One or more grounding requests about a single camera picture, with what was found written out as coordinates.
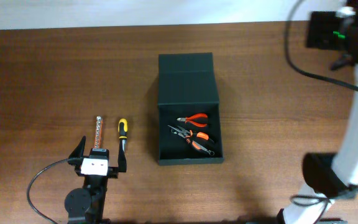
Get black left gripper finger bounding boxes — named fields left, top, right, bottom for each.
left=117, top=148, right=127, bottom=172
left=68, top=136, right=86, bottom=159

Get silver wrench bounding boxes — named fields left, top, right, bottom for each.
left=167, top=124, right=215, bottom=156

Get orange black pliers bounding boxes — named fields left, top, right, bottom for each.
left=167, top=124, right=215, bottom=153

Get red side cutters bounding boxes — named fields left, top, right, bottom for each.
left=177, top=113, right=208, bottom=128

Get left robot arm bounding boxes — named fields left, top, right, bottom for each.
left=65, top=136, right=127, bottom=224

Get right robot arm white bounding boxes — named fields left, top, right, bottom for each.
left=277, top=1, right=358, bottom=223

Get yellow black screwdriver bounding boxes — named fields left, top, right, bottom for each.
left=118, top=118, right=128, bottom=152

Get black open box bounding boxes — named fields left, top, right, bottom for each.
left=157, top=52, right=224, bottom=166

